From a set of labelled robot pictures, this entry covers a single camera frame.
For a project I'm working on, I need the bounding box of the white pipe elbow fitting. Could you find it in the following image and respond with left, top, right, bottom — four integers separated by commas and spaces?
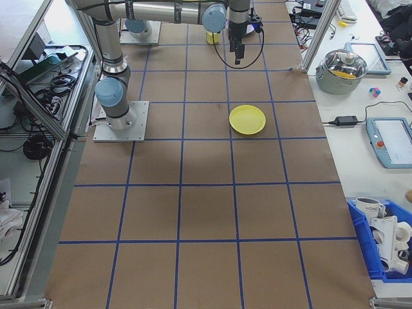
381, 256, 411, 276

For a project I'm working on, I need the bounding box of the V-shaped metal frame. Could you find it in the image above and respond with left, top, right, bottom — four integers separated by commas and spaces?
0, 0, 107, 300

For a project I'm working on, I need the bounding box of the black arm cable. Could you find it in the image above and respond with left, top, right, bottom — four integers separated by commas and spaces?
212, 19, 267, 69

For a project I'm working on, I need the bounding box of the small black power adapter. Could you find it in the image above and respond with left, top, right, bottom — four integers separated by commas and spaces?
334, 115, 359, 126

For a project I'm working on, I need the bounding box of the black power brick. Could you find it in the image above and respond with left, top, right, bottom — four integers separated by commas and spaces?
294, 15, 323, 28

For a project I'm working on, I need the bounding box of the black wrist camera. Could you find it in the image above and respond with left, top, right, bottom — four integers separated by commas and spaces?
248, 8, 265, 35

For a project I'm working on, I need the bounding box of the yellow plastic plate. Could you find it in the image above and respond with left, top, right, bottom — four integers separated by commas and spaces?
229, 104, 267, 136

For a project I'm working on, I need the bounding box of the blue plastic bin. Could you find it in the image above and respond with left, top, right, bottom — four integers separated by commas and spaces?
346, 198, 412, 284

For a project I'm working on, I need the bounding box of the light blue teach pendant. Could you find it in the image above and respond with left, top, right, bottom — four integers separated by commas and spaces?
366, 117, 412, 169
344, 41, 392, 77

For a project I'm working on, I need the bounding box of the aluminium frame post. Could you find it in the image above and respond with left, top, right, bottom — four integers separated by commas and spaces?
75, 14, 106, 65
297, 0, 342, 74

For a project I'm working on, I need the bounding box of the stainless steel pot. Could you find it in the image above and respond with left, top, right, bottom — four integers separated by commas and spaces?
315, 48, 368, 95

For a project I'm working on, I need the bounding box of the white pipe tee fitting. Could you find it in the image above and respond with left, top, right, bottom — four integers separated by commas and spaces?
394, 221, 412, 250

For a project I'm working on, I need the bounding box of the black laptop with white label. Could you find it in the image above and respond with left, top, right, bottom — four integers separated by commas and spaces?
299, 0, 326, 15

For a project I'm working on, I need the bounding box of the black jacket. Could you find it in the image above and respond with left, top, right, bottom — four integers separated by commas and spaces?
368, 0, 412, 62

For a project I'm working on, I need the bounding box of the power strip with red switches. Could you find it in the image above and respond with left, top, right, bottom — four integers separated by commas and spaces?
294, 27, 312, 49

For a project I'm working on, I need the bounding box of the white mug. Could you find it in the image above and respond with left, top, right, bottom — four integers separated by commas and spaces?
355, 196, 386, 220

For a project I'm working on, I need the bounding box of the glass pot lid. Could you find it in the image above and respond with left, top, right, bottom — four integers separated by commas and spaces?
323, 48, 368, 81

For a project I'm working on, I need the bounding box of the white keyboard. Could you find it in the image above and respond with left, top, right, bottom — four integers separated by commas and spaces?
336, 0, 359, 23

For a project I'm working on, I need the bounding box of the white crumpled cloth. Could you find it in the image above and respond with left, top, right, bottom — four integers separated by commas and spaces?
0, 178, 25, 245

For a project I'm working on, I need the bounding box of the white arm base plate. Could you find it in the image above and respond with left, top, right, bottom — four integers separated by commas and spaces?
119, 21, 162, 45
92, 100, 151, 142

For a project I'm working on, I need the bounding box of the aluminium corner bar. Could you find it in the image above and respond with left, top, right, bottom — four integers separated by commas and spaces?
0, 297, 52, 309
368, 297, 412, 309

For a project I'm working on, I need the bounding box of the black coiled cable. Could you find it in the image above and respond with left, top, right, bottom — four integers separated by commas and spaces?
22, 133, 54, 162

